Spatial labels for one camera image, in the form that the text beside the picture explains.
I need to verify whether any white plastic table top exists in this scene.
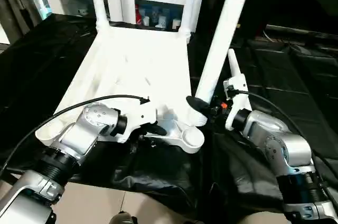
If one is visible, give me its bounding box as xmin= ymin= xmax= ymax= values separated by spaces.
xmin=35 ymin=24 xmax=205 ymax=154

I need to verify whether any white plastic table leg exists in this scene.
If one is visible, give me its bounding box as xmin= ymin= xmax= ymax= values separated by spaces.
xmin=89 ymin=0 xmax=110 ymax=33
xmin=187 ymin=0 xmax=256 ymax=127
xmin=227 ymin=49 xmax=242 ymax=77
xmin=178 ymin=0 xmax=200 ymax=40

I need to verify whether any black plastic mat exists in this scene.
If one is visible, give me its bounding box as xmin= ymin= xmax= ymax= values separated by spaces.
xmin=0 ymin=12 xmax=338 ymax=219

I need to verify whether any long grey metal bar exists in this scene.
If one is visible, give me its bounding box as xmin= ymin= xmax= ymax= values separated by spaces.
xmin=266 ymin=24 xmax=338 ymax=36

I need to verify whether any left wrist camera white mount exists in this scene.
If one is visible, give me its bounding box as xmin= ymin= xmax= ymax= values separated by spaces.
xmin=120 ymin=98 xmax=159 ymax=144

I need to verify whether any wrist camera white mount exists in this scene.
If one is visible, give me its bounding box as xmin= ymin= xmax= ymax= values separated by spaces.
xmin=120 ymin=98 xmax=159 ymax=144
xmin=223 ymin=74 xmax=250 ymax=131

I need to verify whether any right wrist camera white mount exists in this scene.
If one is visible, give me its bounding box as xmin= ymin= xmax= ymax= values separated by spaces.
xmin=223 ymin=74 xmax=250 ymax=131

